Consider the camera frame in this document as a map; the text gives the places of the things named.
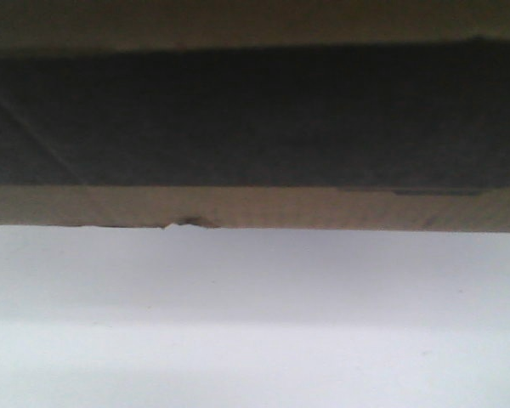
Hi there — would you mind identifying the brown cardboard box black print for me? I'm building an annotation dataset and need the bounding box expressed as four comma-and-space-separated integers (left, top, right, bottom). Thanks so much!
0, 1, 510, 232

